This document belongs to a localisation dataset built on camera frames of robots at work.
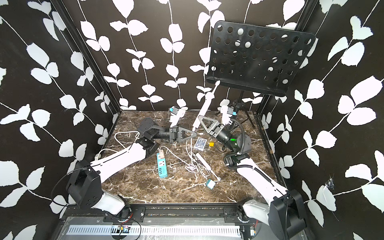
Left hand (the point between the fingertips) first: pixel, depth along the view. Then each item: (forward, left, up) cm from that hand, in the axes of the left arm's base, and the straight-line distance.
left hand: (194, 136), depth 59 cm
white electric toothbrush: (+3, -8, -37) cm, 38 cm away
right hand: (+4, -1, +5) cm, 6 cm away
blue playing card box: (+20, -5, -38) cm, 43 cm away
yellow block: (+19, -12, -38) cm, 44 cm away
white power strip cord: (+14, +63, -39) cm, 76 cm away
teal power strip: (+1, +19, -35) cm, 40 cm away
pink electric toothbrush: (+55, -13, -25) cm, 61 cm away
